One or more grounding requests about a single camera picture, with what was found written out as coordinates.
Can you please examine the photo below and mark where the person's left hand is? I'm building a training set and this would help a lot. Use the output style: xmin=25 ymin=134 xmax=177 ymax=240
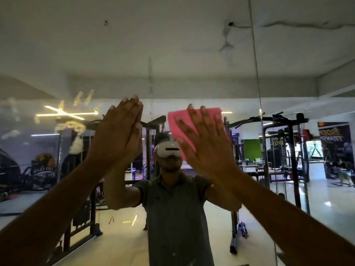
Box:
xmin=86 ymin=94 xmax=144 ymax=171

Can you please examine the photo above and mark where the large wall mirror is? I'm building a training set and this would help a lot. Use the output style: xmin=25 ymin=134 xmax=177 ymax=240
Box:
xmin=0 ymin=0 xmax=355 ymax=266

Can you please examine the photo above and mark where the pink cloth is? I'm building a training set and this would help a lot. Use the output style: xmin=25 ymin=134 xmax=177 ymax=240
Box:
xmin=167 ymin=107 xmax=223 ymax=161

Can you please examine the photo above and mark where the person's right hand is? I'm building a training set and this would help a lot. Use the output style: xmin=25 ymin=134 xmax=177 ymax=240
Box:
xmin=174 ymin=104 xmax=239 ymax=182

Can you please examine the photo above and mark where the person's left forearm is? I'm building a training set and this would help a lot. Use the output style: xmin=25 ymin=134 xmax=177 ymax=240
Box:
xmin=0 ymin=159 xmax=111 ymax=266

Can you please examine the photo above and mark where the person's right forearm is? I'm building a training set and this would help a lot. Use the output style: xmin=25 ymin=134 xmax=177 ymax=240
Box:
xmin=220 ymin=166 xmax=355 ymax=266

